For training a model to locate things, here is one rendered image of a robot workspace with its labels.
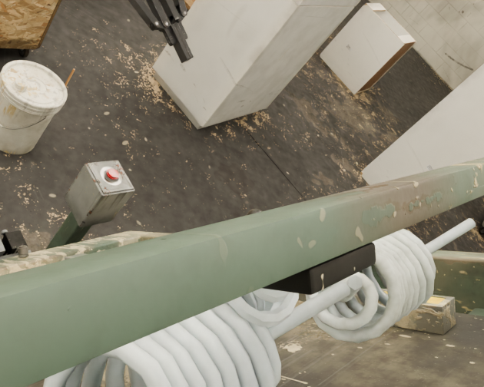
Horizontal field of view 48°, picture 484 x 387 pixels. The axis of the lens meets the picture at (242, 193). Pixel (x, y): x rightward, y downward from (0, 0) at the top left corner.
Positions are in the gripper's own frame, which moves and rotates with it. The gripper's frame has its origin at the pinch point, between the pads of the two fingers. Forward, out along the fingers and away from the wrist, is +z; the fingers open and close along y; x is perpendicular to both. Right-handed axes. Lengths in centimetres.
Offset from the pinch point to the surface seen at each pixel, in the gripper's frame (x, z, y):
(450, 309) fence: -41, 52, 0
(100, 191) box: 59, 23, -14
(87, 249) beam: 48, 34, -26
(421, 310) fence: -40, 50, -3
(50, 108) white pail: 159, -13, 6
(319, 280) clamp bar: -80, 18, -39
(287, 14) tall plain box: 159, -9, 148
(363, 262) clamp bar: -78, 19, -36
